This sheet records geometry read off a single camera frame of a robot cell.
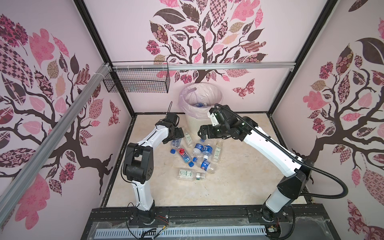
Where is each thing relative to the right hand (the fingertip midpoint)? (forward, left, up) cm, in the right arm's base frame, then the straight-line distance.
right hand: (205, 131), depth 74 cm
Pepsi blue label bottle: (-9, -1, -22) cm, 24 cm away
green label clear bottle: (+9, +9, -22) cm, 26 cm away
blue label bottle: (+34, +1, -13) cm, 36 cm away
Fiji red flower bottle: (-2, +12, -22) cm, 25 cm away
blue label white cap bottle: (+1, -2, -22) cm, 23 cm away
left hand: (+9, +18, -19) cm, 28 cm away
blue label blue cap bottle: (+3, +4, -24) cm, 24 cm away
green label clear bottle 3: (+1, -9, -22) cm, 24 cm away
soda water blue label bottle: (+9, +18, -24) cm, 31 cm away
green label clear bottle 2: (-15, +8, -22) cm, 27 cm away
